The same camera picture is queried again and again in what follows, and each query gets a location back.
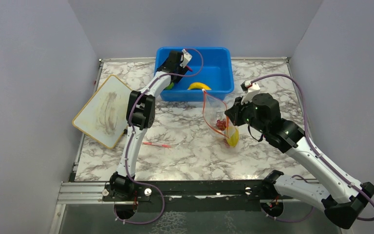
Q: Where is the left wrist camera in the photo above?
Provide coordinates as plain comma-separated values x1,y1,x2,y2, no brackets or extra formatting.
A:
180,49,192,68

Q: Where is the yellow green starfruit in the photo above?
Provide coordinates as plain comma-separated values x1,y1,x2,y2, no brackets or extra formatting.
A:
225,125,240,147

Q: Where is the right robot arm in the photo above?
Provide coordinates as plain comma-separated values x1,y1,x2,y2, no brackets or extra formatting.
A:
225,93,374,229

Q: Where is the yellow banana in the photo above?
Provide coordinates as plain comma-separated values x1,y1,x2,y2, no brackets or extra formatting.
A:
188,82,211,90

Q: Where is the purple grape bunch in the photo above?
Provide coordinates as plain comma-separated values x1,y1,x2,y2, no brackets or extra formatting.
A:
216,119,227,131

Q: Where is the green lime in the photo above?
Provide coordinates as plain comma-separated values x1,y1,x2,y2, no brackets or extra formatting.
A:
164,82,175,90

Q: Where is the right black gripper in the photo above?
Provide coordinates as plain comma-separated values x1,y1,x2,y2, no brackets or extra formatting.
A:
225,95,268,135

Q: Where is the clear zip bag orange zipper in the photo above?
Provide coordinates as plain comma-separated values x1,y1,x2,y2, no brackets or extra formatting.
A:
202,89,240,148

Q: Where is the blue plastic bin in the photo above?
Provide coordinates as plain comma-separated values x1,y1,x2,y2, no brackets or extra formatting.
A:
156,47,234,102

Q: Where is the white board with wooden frame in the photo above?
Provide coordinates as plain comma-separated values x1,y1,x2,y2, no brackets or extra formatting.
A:
72,75,132,149

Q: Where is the red pen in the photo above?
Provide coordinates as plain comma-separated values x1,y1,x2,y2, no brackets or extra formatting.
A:
142,142,171,148

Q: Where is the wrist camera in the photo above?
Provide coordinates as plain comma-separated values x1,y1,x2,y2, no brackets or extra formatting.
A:
241,80,261,105
180,49,192,68

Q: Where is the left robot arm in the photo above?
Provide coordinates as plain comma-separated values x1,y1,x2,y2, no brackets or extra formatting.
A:
103,49,192,200

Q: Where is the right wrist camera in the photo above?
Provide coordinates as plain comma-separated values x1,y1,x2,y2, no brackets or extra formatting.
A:
241,80,261,105

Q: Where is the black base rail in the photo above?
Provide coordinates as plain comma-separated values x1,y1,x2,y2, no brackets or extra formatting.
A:
102,179,284,213

